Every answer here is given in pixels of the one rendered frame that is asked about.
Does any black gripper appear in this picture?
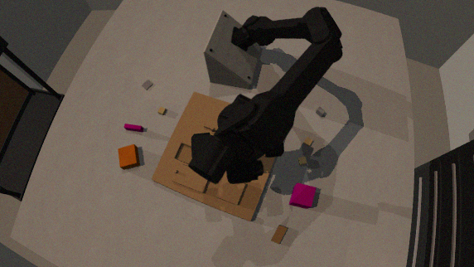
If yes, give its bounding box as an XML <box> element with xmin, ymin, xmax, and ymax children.
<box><xmin>191</xmin><ymin>133</ymin><xmax>284</xmax><ymax>158</ymax></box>

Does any magenta rectangular bar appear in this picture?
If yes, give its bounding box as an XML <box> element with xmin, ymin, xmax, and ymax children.
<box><xmin>124</xmin><ymin>124</ymin><xmax>143</xmax><ymax>132</ymax></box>

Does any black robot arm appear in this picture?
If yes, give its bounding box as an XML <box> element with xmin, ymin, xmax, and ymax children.
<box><xmin>188</xmin><ymin>7</ymin><xmax>343</xmax><ymax>184</ymax></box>

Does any magenta block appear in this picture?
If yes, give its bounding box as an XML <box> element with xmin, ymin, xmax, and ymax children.
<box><xmin>289</xmin><ymin>183</ymin><xmax>316</xmax><ymax>209</ymax></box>

